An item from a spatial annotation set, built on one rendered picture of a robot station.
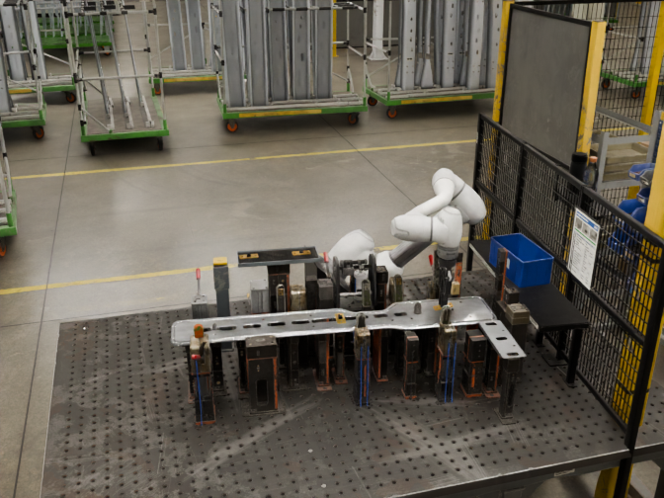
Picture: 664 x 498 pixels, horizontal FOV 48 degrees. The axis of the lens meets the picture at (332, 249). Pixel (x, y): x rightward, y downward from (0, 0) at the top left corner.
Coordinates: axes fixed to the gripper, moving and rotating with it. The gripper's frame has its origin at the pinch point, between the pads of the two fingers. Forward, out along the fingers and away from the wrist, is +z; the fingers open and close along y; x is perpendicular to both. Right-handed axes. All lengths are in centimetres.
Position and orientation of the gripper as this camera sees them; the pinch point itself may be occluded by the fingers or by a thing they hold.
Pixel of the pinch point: (443, 298)
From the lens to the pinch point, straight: 326.6
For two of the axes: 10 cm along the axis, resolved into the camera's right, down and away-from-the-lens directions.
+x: 9.9, -0.5, 1.5
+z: -0.2, 9.1, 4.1
